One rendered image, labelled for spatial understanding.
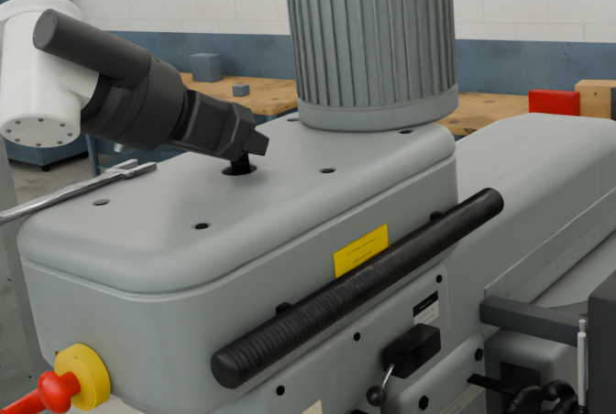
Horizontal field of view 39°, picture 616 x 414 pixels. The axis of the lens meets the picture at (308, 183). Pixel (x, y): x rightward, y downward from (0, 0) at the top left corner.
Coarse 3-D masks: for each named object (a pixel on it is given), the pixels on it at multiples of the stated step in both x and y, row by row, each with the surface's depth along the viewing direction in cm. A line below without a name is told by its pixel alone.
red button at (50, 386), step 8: (40, 376) 78; (48, 376) 77; (56, 376) 77; (64, 376) 79; (72, 376) 79; (40, 384) 78; (48, 384) 77; (56, 384) 77; (64, 384) 77; (72, 384) 78; (40, 392) 78; (48, 392) 77; (56, 392) 77; (64, 392) 77; (72, 392) 78; (48, 400) 77; (56, 400) 77; (64, 400) 77; (48, 408) 78; (56, 408) 77; (64, 408) 77
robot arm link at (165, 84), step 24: (168, 72) 80; (168, 96) 79; (192, 96) 82; (144, 120) 78; (168, 120) 80; (192, 120) 82; (216, 120) 84; (240, 120) 84; (120, 144) 81; (144, 144) 81; (168, 144) 90; (192, 144) 83; (216, 144) 84; (240, 144) 84
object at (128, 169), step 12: (120, 168) 96; (132, 168) 97; (144, 168) 95; (156, 168) 96; (84, 180) 92; (96, 180) 92; (108, 180) 92; (60, 192) 89; (72, 192) 89; (84, 192) 90; (24, 204) 86; (36, 204) 86; (48, 204) 87; (0, 216) 83; (12, 216) 84
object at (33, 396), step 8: (32, 392) 88; (16, 400) 88; (24, 400) 87; (32, 400) 87; (40, 400) 88; (8, 408) 86; (16, 408) 86; (24, 408) 87; (32, 408) 87; (40, 408) 88
